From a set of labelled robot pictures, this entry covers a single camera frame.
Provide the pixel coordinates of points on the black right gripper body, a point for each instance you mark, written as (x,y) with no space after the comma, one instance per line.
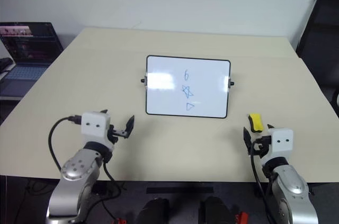
(262,145)

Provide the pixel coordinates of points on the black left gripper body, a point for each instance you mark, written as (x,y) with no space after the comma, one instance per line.
(116,134)

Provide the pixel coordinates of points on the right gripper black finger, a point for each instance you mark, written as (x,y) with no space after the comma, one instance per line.
(247,139)
(269,126)

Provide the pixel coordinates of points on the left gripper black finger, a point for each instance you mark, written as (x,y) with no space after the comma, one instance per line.
(130,126)
(104,111)

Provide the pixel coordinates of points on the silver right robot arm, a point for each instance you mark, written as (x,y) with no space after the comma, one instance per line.
(291,181)

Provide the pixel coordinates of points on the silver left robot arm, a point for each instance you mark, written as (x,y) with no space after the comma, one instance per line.
(76,165)

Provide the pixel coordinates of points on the yellow and black eraser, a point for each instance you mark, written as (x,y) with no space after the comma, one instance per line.
(257,122)

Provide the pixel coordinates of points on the small black-framed whiteboard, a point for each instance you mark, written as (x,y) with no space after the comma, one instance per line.
(164,94)

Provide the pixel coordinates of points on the small red object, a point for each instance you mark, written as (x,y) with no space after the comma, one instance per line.
(241,218)
(119,220)

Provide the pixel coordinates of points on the dark rounded shape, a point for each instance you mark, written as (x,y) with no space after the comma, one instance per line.
(153,212)
(215,210)

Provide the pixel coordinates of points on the open laptop computer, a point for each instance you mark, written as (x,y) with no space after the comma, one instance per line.
(29,46)

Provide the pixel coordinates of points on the black office chair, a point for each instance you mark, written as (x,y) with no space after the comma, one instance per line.
(320,38)

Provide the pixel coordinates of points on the black object beside laptop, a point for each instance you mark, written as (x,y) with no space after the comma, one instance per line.
(5,65)

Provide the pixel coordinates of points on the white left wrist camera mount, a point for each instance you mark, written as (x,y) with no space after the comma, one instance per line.
(94,126)

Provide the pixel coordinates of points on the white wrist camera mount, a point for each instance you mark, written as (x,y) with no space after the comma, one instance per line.
(281,140)
(94,126)

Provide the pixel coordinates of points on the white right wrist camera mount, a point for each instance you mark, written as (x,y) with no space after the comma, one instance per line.
(281,140)

